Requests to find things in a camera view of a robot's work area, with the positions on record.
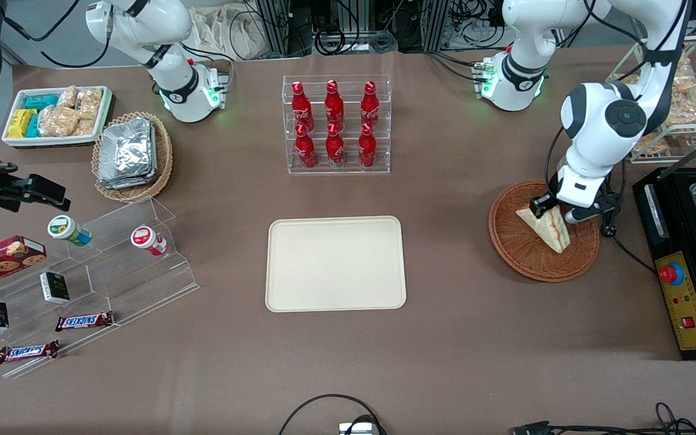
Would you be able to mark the triangle sandwich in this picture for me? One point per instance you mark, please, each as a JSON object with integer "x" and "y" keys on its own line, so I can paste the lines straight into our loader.
{"x": 550, "y": 229}

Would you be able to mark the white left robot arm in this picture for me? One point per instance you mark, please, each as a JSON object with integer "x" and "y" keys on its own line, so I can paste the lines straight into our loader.
{"x": 602, "y": 121}

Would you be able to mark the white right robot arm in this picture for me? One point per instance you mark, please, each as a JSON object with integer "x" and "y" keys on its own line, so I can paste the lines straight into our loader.
{"x": 142, "y": 24}

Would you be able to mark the brown wicker basket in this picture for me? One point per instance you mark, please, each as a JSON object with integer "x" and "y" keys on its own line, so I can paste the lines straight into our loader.
{"x": 523, "y": 254}

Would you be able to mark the light wicker basket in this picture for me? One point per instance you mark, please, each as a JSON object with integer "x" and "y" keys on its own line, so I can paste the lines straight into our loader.
{"x": 164, "y": 151}

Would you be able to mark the cream plastic tray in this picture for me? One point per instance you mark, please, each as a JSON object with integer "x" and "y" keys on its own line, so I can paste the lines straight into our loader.
{"x": 333, "y": 266}

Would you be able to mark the green lid snack cup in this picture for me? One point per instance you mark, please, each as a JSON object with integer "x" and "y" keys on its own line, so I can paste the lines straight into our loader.
{"x": 67, "y": 229}

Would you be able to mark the white snack bin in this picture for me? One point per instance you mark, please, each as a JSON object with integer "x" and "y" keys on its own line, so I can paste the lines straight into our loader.
{"x": 6, "y": 140}

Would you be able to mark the teal snack pack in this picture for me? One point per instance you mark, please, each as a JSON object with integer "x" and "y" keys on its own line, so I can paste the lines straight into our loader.
{"x": 33, "y": 127}
{"x": 40, "y": 101}

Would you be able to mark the yellow snack pack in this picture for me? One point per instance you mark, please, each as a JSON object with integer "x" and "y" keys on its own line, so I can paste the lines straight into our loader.
{"x": 20, "y": 122}

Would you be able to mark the rice cracker bag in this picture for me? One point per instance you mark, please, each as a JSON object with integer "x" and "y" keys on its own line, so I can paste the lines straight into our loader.
{"x": 58, "y": 121}
{"x": 89, "y": 101}
{"x": 85, "y": 127}
{"x": 67, "y": 96}

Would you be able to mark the foil wrapped pack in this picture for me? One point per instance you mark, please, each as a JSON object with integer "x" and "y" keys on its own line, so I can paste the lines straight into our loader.
{"x": 127, "y": 148}
{"x": 124, "y": 183}

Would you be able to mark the fried snack bag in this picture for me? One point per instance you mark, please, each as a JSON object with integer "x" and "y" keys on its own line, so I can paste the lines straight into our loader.
{"x": 683, "y": 61}
{"x": 689, "y": 84}
{"x": 650, "y": 144}
{"x": 632, "y": 77}
{"x": 692, "y": 112}

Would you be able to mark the clear acrylic step shelf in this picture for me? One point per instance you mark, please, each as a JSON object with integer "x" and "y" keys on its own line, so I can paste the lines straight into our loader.
{"x": 112, "y": 272}

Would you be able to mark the red emergency stop button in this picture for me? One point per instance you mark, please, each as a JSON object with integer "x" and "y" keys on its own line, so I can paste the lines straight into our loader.
{"x": 672, "y": 273}

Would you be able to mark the black sealing machine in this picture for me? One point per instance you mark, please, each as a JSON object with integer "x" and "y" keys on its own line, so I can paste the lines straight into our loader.
{"x": 686, "y": 241}

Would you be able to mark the red lid snack cup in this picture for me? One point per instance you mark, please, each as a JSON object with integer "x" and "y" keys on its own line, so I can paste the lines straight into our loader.
{"x": 145, "y": 238}

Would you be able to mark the Snickers chocolate bar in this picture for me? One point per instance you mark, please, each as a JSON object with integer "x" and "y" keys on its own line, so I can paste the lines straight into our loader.
{"x": 28, "y": 351}
{"x": 84, "y": 321}

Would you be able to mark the red cola bottle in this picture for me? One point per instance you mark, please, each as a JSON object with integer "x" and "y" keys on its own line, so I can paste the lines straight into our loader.
{"x": 367, "y": 150}
{"x": 335, "y": 150}
{"x": 301, "y": 109}
{"x": 306, "y": 151}
{"x": 334, "y": 107}
{"x": 370, "y": 107}

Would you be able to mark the clear acrylic bottle rack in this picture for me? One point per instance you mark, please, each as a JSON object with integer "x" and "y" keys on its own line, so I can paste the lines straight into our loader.
{"x": 336, "y": 171}

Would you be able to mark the beige cloth bag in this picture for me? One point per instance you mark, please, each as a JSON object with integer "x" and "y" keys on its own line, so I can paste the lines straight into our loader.
{"x": 227, "y": 30}

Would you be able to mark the small grey device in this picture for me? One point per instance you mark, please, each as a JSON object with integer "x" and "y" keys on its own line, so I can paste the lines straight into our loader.
{"x": 355, "y": 429}

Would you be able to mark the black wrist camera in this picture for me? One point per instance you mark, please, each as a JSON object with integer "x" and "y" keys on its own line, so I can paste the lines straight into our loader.
{"x": 611, "y": 205}

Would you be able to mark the aluminium frame post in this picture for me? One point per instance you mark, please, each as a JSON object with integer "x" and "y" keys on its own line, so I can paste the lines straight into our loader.
{"x": 435, "y": 24}
{"x": 275, "y": 27}

